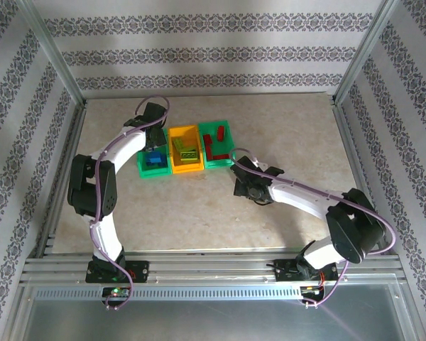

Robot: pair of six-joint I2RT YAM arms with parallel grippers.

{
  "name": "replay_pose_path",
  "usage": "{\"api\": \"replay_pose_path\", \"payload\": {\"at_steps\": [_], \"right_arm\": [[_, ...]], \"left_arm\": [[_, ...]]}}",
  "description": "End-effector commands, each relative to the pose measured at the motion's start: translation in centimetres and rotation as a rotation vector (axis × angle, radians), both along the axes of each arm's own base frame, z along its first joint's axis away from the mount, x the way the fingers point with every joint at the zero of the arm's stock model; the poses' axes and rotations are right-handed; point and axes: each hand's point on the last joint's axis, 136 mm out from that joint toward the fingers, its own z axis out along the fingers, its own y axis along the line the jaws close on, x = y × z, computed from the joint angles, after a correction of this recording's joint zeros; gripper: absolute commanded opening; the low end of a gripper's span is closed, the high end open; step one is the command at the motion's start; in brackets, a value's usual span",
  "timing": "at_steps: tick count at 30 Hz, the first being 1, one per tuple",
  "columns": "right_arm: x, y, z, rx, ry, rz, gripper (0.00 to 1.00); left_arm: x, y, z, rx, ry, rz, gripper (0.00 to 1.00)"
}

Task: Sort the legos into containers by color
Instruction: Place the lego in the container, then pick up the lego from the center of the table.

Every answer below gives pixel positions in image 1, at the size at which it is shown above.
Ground grey metal sheet panel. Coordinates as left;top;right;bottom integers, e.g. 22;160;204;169
20;298;415;341

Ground green plastic bin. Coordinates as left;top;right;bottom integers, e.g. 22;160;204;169
198;120;236;170
137;147;173;179

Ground slotted metal cable duct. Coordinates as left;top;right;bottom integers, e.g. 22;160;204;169
33;286;399;301

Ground aluminium frame rail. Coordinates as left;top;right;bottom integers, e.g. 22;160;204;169
19;252;403;286
38;101;89;257

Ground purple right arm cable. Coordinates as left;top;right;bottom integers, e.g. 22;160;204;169
229;148;398;309

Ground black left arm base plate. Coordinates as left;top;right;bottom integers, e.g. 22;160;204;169
85;260;151;284

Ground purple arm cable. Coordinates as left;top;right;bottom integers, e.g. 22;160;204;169
229;148;398;309
88;94;171;312

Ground aluminium front frame rail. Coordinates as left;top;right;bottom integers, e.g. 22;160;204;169
19;252;403;286

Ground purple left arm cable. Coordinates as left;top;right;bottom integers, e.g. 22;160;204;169
88;94;171;312

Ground aluminium right corner post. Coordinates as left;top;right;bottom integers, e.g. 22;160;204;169
332;0;401;104

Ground aluminium left corner post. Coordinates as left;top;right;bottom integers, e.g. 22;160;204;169
16;0;89;104

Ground aluminium left side frame rail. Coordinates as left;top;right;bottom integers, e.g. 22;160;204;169
38;101;89;257

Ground aluminium corner post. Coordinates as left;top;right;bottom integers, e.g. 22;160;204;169
332;0;401;104
16;0;89;104

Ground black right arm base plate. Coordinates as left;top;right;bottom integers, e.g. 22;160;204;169
273;259;339;282

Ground yellow plastic bin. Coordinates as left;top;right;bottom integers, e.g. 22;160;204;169
168;124;205;175

